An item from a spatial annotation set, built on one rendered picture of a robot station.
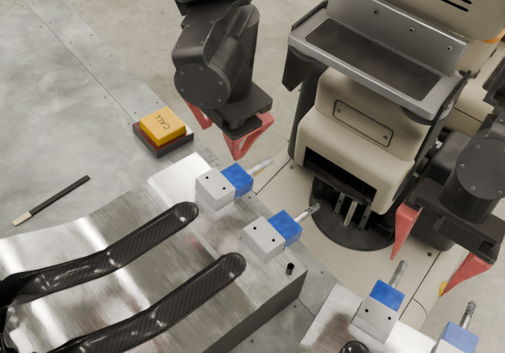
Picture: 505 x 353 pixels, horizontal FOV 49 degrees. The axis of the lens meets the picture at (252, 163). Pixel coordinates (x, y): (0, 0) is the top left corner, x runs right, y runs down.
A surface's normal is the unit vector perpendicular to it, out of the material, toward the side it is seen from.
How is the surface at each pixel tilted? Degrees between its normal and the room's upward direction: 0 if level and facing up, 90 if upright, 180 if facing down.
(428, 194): 27
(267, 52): 0
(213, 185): 0
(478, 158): 63
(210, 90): 89
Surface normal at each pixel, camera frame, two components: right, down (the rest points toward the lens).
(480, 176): -0.49, 0.24
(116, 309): 0.40, -0.76
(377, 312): 0.09, -0.63
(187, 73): -0.28, 0.71
